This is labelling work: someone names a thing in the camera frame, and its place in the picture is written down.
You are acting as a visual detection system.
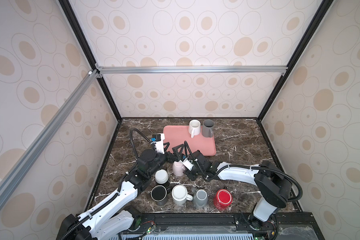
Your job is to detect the pink rectangular tray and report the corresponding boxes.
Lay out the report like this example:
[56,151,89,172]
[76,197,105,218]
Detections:
[163,126,217,156]

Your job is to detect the pale pink mug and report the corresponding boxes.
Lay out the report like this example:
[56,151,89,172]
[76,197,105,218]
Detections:
[172,161,186,177]

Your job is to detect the white mug with handle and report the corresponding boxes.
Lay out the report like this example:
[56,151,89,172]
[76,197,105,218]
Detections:
[188,120,201,138]

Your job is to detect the tall grey mug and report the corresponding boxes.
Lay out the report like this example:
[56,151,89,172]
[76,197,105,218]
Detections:
[202,119,215,138]

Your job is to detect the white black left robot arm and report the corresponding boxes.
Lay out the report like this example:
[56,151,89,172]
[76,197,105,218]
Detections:
[57,139,185,240]

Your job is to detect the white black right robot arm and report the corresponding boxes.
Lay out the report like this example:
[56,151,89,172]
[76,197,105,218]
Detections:
[166,142,303,229]

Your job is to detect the white black upside-down mug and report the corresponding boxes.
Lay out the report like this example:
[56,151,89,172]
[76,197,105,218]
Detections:
[155,169,170,188]

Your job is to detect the small grey mug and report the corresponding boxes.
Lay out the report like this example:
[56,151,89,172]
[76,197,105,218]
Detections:
[193,190,208,209]

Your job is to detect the black mug white rim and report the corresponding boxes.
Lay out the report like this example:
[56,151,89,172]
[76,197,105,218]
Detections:
[151,185,168,206]

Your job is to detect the white mug front row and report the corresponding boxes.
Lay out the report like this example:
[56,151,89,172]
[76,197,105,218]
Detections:
[171,185,193,206]

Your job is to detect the red glass cup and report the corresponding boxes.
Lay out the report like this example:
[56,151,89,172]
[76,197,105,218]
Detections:
[214,189,233,211]

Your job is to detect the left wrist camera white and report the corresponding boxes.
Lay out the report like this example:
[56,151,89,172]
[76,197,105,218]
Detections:
[151,133,165,154]

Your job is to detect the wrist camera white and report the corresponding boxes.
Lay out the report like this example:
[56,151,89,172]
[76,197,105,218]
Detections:
[183,159,194,171]
[151,133,165,154]

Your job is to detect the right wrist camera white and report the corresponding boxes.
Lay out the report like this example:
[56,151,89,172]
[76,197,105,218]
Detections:
[183,159,194,171]

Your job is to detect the silver aluminium rail back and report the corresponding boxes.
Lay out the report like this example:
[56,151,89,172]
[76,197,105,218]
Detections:
[98,65,288,75]

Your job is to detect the silver aluminium rail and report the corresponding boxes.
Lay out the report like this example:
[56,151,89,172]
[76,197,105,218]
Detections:
[98,65,288,75]
[0,69,99,210]

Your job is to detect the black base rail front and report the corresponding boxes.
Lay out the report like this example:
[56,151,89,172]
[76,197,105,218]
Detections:
[116,212,324,240]

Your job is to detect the silver aluminium rail left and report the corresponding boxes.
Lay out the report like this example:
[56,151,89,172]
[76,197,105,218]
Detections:
[0,69,99,210]

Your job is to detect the black frame post left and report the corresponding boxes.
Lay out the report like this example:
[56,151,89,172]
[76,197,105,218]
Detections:
[58,0,123,122]

